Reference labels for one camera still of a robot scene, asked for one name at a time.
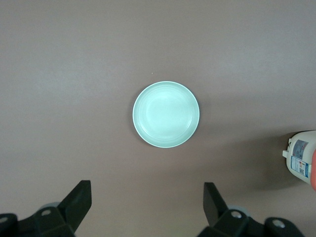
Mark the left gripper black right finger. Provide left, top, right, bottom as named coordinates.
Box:
left=197, top=182, right=266, bottom=237

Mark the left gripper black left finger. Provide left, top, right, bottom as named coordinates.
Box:
left=17, top=180, right=92, bottom=237

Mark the mint green round plate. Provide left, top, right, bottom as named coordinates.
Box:
left=132, top=81, right=201, bottom=149

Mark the brown table cloth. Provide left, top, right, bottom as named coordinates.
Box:
left=0, top=0, right=316, bottom=237

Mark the beige rice cooker orange handle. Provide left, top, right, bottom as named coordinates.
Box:
left=282, top=130, right=316, bottom=192

